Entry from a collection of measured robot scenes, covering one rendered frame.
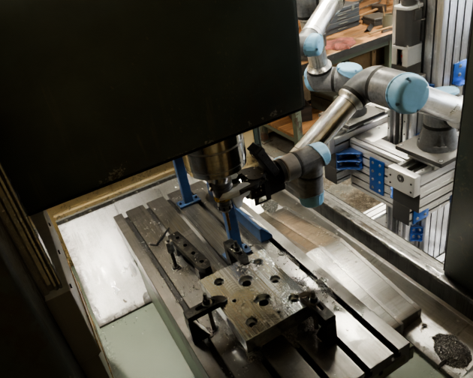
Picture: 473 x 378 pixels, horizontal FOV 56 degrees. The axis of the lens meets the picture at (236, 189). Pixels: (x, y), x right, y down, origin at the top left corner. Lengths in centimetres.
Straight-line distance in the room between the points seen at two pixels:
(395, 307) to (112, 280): 114
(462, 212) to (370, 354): 51
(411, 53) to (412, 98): 60
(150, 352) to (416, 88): 128
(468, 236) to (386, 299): 38
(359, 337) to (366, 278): 45
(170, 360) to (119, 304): 37
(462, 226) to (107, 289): 138
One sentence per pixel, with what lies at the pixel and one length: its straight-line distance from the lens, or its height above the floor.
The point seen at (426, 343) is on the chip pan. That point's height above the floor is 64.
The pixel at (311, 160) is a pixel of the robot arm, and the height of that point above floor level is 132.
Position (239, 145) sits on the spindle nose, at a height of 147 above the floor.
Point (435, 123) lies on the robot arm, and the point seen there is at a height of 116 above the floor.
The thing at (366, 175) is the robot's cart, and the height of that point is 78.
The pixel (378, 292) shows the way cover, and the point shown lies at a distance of 173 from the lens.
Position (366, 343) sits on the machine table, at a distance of 134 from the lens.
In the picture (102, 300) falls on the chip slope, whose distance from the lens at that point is 200.
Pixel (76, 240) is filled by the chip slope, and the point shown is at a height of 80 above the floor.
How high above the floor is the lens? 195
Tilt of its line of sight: 32 degrees down
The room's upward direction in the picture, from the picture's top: 11 degrees counter-clockwise
